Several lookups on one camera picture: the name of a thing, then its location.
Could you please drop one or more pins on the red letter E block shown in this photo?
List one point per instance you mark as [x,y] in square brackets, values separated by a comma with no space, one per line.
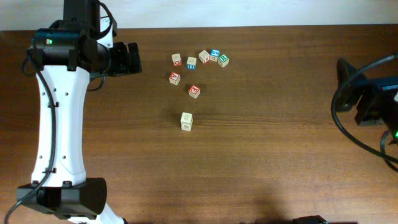
[194,91]

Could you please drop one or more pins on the plain top wooden block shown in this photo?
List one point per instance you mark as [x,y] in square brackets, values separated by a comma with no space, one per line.
[204,56]

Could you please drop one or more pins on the blue number five block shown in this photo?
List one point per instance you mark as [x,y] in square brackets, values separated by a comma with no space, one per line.
[214,54]

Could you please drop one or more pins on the red letter A block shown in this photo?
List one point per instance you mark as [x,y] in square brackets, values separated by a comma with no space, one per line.
[174,78]

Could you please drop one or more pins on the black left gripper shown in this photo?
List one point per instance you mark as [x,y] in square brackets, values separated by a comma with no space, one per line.
[122,67]

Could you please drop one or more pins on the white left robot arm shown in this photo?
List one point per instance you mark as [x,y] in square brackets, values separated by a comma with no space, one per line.
[59,185]

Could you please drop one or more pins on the red letter C block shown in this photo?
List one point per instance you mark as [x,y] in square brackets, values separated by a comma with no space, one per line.
[176,60]

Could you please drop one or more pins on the green letter R block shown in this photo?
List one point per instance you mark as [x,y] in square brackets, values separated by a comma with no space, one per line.
[223,60]

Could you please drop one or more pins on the blue letter wooden block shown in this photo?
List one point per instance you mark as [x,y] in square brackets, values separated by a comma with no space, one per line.
[191,63]

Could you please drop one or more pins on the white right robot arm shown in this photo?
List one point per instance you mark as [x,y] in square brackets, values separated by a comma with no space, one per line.
[374,98]

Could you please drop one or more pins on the green letter B block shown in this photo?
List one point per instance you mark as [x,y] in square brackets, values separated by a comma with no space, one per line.
[186,127]

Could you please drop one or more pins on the plain face number block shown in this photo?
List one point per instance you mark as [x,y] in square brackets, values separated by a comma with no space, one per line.
[186,118]

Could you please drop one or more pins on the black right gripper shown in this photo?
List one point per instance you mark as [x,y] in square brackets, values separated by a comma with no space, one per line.
[343,86]

